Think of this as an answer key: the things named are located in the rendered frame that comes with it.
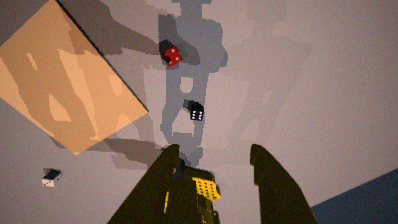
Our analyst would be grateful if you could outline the red die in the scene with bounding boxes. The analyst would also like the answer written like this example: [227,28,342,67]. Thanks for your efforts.
[162,46,182,67]

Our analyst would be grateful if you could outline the orange flat mat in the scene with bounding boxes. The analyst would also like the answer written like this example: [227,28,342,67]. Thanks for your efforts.
[0,0,148,155]

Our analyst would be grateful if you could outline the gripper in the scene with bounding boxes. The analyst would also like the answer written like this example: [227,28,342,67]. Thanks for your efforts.
[107,144,318,224]

